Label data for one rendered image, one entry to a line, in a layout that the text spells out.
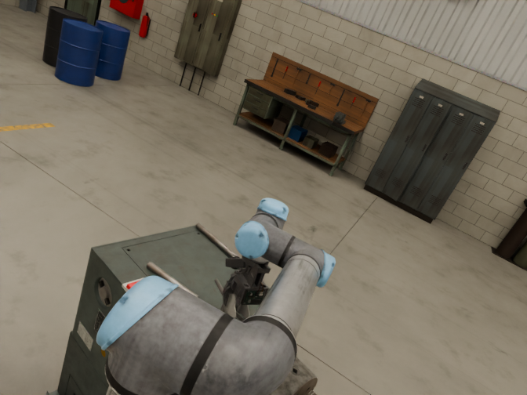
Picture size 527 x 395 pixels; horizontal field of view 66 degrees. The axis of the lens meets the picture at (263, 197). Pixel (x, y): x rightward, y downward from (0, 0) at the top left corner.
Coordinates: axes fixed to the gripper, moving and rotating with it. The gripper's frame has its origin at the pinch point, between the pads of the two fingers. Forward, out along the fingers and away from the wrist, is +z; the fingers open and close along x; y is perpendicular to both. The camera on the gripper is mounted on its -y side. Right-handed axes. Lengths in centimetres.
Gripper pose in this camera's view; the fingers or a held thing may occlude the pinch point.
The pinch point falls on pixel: (230, 313)
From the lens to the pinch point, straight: 116.3
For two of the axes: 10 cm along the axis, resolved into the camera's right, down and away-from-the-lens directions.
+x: 8.5, 1.2, 5.2
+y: 4.3, 4.2, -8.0
